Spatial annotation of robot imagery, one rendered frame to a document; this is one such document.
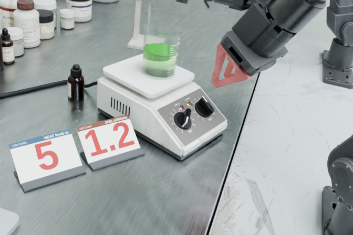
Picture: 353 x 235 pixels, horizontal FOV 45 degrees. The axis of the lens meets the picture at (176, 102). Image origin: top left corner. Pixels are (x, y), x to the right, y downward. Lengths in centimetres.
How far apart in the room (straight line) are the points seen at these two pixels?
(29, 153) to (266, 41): 37
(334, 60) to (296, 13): 55
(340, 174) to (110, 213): 29
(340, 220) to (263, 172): 16
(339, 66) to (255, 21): 54
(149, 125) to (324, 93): 46
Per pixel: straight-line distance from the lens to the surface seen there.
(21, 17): 101
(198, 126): 71
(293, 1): 57
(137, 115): 70
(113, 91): 73
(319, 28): 216
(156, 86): 70
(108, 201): 61
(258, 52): 62
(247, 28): 61
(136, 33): 107
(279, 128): 83
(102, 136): 68
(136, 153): 68
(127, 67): 75
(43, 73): 92
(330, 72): 110
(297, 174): 72
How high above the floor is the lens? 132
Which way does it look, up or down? 30 degrees down
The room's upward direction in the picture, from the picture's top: 8 degrees clockwise
